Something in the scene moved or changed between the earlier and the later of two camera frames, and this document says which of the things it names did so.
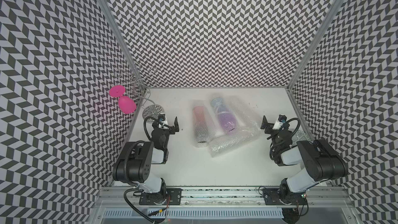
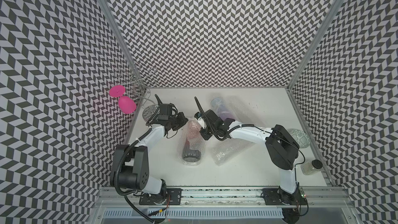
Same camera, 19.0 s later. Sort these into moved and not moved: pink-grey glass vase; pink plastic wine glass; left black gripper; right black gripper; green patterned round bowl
Moved: left black gripper; right black gripper; pink-grey glass vase
Not moved: green patterned round bowl; pink plastic wine glass
